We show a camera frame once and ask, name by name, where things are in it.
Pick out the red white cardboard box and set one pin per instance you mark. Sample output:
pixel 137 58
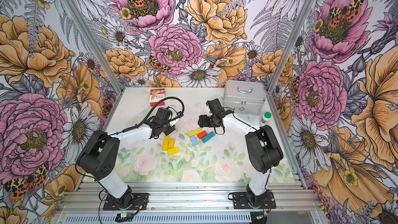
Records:
pixel 156 95

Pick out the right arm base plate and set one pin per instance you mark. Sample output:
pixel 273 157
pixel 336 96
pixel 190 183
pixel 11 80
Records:
pixel 247 200

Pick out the clear glass bowl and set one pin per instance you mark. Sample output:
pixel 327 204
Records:
pixel 142 114

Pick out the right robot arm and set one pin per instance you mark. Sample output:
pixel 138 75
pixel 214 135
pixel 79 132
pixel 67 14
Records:
pixel 264 153

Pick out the short yellow block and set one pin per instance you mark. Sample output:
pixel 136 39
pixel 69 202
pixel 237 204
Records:
pixel 171 143

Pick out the long yellow block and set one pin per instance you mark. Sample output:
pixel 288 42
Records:
pixel 165 145

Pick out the small circuit board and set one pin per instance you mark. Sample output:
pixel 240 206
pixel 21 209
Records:
pixel 124 217

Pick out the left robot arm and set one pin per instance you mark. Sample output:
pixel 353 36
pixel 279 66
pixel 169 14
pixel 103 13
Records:
pixel 98 157

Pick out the silver metal case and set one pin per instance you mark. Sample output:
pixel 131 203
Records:
pixel 244 97

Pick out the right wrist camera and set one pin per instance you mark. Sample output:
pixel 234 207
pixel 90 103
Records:
pixel 215 106

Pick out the light blue block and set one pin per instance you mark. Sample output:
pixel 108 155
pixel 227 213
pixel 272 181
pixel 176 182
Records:
pixel 193 140

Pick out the teal block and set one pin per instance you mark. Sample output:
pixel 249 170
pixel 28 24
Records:
pixel 208 137

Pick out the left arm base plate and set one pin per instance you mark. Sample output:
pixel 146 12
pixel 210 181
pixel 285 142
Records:
pixel 129 202

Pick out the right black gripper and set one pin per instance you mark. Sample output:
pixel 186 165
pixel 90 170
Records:
pixel 203 122

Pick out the yellow block crosswise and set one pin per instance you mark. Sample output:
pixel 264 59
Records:
pixel 173 151

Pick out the red block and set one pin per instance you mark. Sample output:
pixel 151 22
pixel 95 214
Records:
pixel 202 135

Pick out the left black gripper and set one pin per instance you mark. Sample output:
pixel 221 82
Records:
pixel 170 129

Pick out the yellow-green block in pile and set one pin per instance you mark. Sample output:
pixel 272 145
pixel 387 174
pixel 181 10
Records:
pixel 195 132

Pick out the white bottle green cap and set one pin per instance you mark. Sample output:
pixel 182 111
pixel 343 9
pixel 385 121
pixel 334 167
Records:
pixel 266 118

